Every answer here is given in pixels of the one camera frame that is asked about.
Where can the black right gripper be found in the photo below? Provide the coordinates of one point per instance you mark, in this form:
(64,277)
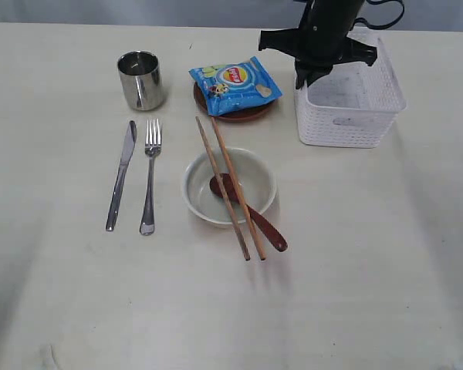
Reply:
(321,39)

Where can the white perforated plastic basket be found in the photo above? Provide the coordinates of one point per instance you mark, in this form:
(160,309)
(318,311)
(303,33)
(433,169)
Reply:
(355,105)

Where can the brown round plate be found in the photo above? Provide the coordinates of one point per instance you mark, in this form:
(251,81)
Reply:
(241,116)

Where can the blue chips bag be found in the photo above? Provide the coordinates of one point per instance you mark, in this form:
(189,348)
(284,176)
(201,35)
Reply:
(233,87)

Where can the white speckled ceramic bowl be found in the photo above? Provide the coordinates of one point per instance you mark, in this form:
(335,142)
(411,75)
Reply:
(255,177)

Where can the wooden chopstick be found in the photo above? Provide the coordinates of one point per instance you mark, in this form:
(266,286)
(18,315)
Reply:
(232,173)
(224,194)

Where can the dark wooden spoon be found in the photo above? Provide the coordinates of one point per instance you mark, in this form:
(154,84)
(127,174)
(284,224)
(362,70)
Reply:
(270,232)

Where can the shiny steel cup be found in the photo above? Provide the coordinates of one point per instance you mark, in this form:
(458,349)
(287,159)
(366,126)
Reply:
(140,78)

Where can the silver table knife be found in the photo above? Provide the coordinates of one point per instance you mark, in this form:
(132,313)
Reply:
(127,152)

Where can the silver metal fork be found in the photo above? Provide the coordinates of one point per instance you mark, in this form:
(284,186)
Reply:
(153,144)

